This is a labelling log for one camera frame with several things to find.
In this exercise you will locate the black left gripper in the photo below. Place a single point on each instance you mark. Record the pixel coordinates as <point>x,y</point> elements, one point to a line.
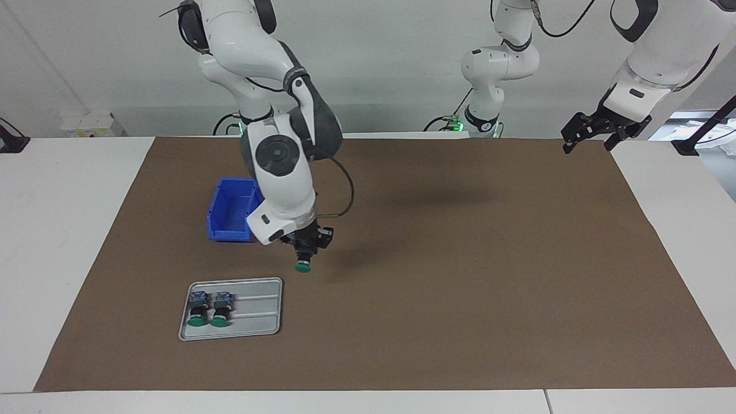
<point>610,121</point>

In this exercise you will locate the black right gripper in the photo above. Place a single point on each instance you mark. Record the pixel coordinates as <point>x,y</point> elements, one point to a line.
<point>305,234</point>

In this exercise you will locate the green push button switch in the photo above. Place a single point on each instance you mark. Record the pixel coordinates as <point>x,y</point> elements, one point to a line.
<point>303,267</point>
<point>198,305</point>
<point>222,305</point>

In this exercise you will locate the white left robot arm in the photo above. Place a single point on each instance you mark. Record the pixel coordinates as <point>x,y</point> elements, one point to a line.
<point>494,63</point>

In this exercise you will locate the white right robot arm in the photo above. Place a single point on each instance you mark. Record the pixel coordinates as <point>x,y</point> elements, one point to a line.
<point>276,155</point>

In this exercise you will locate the black angled stand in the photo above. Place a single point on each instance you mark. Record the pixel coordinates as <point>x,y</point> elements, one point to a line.
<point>687,146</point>

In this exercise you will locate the blue plastic storage bin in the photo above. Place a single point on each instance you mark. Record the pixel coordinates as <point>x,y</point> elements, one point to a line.
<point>230,201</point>

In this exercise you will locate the silver metal tray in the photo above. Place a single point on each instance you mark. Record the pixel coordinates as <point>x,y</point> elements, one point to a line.
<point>259,322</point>

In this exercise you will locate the brown table mat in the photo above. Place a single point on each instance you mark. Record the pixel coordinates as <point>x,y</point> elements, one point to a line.
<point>460,287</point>

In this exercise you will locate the white and yellow box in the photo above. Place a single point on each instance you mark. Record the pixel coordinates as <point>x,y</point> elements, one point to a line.
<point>86,123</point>

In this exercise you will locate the black table clamp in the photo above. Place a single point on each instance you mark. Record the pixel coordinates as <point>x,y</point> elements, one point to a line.
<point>11,142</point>

